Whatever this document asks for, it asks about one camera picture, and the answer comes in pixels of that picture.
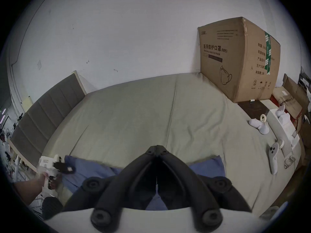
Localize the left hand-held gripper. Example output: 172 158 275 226
38 154 76 197

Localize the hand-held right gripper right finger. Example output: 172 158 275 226
157 145 252 229

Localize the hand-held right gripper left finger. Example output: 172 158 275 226
61 145 159 226

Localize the blue shirt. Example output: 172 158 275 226
58 155 227 211

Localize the person's left forearm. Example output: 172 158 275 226
12 177 45 206

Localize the person's left hand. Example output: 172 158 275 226
36 173 62 191

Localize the grey padded headboard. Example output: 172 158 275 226
10 70 87 170

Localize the bed with beige sheet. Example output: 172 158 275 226
41 72 302 218

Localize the white hand controller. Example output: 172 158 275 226
275 105 289 118
248 114 270 135
268 139 285 175

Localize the dark brown board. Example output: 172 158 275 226
238 100 271 121

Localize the white flat box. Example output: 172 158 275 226
259 100 301 159

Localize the large brown cardboard carton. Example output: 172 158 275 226
197 17 281 103

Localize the pile of flat cardboard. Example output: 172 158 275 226
272 73 311 130

